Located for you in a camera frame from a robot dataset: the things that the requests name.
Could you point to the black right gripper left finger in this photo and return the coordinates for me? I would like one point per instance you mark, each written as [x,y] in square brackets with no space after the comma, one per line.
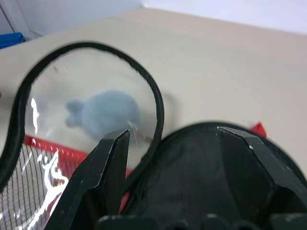
[96,167]

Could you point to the blue plastic bin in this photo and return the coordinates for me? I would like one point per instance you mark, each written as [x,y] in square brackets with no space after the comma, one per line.
[10,39]

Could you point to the blue white plush toy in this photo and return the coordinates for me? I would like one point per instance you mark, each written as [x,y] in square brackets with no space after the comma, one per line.
[108,112]

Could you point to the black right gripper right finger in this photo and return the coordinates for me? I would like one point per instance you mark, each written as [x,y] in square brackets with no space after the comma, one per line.
[244,167]

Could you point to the clear pouch with black trim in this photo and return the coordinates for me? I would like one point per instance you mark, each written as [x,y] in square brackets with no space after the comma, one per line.
[187,167]

